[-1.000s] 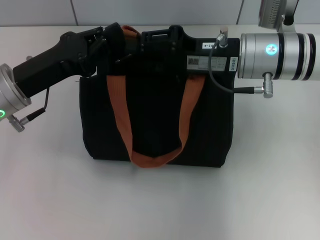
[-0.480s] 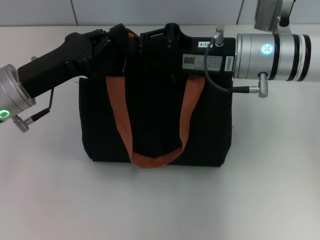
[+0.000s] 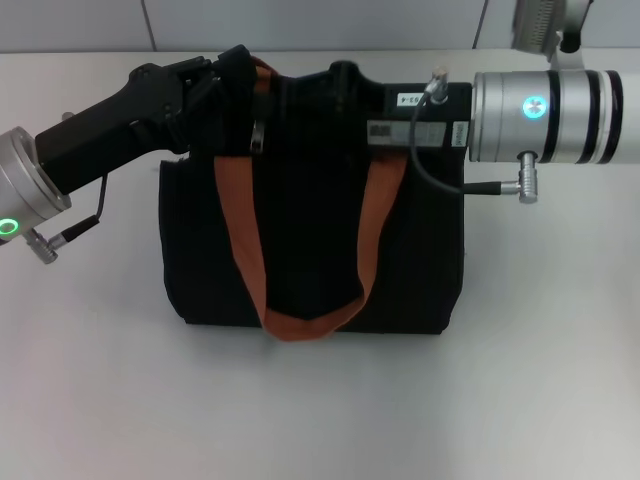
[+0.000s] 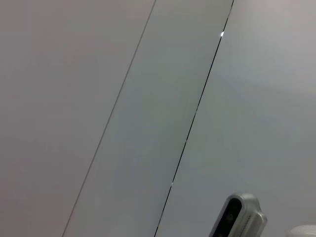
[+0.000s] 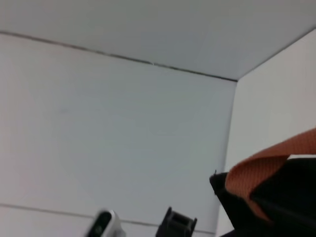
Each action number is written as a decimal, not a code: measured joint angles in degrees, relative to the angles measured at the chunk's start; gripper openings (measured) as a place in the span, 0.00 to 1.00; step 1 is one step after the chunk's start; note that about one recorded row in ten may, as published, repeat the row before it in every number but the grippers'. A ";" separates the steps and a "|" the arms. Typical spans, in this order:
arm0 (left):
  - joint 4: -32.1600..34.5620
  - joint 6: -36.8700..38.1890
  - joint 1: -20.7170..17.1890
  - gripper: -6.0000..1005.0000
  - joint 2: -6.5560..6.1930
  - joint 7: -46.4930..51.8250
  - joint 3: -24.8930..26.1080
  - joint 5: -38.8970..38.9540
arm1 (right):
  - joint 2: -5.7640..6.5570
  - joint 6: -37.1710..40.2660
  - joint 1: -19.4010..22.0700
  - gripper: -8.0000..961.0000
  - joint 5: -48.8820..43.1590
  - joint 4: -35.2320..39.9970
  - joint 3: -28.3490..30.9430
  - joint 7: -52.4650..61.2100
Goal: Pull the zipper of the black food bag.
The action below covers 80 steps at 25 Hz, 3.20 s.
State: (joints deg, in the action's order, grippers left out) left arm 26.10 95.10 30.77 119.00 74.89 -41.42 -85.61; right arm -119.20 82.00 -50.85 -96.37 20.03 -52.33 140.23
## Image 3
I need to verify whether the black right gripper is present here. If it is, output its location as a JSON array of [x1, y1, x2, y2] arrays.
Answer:
[[327, 58, 475, 155]]

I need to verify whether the silver zipper pull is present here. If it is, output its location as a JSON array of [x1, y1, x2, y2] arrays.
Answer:
[[249, 118, 270, 152]]

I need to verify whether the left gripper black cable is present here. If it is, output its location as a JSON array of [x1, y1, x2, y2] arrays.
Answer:
[[26, 173, 109, 266]]

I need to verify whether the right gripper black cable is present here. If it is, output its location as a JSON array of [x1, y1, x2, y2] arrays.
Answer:
[[411, 66, 541, 205]]

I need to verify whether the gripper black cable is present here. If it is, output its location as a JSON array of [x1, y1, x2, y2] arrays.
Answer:
[[411, 66, 541, 205], [26, 173, 109, 266]]

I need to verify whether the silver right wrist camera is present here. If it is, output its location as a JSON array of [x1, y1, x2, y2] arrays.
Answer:
[[509, 0, 597, 72]]

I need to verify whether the black bag with orange handles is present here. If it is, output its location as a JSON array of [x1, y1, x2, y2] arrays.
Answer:
[[157, 55, 470, 346]]

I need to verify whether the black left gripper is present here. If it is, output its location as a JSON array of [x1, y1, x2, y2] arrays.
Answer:
[[33, 43, 257, 197]]

